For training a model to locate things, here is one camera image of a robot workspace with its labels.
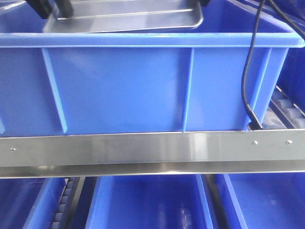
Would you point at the steel front rack beam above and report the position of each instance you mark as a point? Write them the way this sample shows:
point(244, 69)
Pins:
point(216, 152)

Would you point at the blue bin lower middle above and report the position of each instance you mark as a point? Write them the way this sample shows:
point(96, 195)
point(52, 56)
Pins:
point(150, 202)

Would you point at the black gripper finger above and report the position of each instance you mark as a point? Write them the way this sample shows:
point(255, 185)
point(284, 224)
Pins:
point(41, 7)
point(65, 8)
point(203, 3)

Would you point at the blue bin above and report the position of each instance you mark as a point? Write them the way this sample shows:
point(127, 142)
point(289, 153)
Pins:
point(263, 201)
point(150, 202)
point(29, 203)

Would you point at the right roller rail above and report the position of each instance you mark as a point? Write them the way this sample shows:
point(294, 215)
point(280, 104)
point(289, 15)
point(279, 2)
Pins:
point(282, 113)

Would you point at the blue bin lower left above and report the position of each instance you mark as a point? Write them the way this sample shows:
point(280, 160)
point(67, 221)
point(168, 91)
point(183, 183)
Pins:
point(29, 203)

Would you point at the lower level roller rail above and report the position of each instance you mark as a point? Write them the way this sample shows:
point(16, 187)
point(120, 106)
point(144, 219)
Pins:
point(67, 206)

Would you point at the silver metal tray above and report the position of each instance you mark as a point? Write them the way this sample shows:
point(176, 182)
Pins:
point(98, 16)

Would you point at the large blue plastic box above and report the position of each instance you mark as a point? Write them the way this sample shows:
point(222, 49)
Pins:
point(74, 84)

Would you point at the blue bin lower right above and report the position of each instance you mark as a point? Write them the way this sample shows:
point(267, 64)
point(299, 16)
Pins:
point(263, 201)

